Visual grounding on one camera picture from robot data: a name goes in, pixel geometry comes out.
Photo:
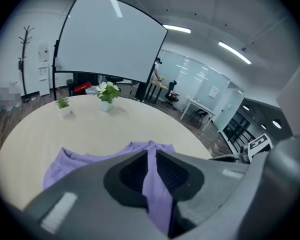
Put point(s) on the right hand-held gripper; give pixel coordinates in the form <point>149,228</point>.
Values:
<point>258,146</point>

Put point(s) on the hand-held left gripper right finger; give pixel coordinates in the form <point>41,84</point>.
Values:
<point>202,184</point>

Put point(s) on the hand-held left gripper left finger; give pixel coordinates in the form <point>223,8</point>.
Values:
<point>90,196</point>

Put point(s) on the purple sweatshirt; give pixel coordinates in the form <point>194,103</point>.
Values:
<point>155,201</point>

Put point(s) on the white ceiling light fixture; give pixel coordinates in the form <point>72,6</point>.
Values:
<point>235,52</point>
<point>176,29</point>

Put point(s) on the black metal railing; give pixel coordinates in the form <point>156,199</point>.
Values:
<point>237,134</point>

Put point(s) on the round ceiling lamp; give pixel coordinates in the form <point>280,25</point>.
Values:
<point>276,124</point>
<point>246,107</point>

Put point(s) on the white desk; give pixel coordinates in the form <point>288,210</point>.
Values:
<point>200,107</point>

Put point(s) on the small pink bag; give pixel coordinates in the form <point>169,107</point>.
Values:
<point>172,93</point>

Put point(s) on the black high-back office chair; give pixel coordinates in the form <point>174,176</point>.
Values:
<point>171,94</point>

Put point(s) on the small green potted plant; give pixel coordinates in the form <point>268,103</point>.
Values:
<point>63,104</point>

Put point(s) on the round wooden table black legs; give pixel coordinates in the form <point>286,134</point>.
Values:
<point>158,85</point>

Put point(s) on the plant in white vase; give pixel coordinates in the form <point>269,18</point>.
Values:
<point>162,79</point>

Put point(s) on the white flower potted plant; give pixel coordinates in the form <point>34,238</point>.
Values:
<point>107,94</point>

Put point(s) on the flat white box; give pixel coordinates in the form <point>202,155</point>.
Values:
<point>91,91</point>

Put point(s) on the red box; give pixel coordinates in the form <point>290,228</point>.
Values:
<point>82,87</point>

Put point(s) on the group of large water bottles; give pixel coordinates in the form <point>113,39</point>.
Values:
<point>5,96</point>

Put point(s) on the white water dispenser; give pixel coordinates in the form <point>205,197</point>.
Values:
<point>43,69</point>

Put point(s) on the black coat rack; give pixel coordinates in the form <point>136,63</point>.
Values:
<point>23,59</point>

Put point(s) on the white board on black stand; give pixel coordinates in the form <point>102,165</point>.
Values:
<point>110,39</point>

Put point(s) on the white wall-mounted box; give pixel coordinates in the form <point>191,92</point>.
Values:
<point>213,92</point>

